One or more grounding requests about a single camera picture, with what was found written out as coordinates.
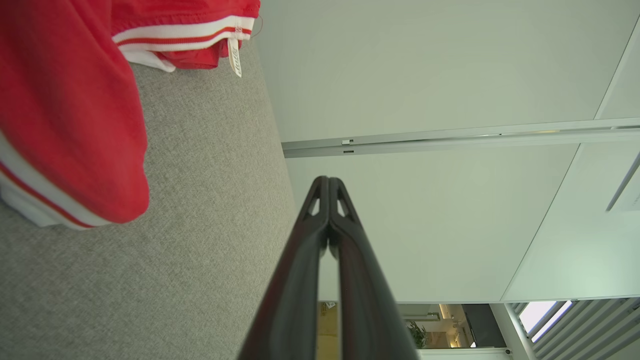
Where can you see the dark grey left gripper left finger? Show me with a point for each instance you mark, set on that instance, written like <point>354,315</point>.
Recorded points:
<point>295,300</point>

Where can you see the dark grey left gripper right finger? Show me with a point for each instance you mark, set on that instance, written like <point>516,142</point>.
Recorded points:
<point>365,300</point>

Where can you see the red Bulls basketball jersey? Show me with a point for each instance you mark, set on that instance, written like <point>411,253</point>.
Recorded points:
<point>60,100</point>

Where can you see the green potted plant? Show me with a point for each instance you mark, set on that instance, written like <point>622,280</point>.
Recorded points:
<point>417,334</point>

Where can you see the grey slatted window louvre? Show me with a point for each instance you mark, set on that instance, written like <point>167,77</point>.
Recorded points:
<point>595,325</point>

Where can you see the dark wall screen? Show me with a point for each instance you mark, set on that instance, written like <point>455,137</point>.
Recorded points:
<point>484,325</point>

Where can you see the grey aluminium partition post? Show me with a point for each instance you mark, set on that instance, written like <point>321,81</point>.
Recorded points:
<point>450,140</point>

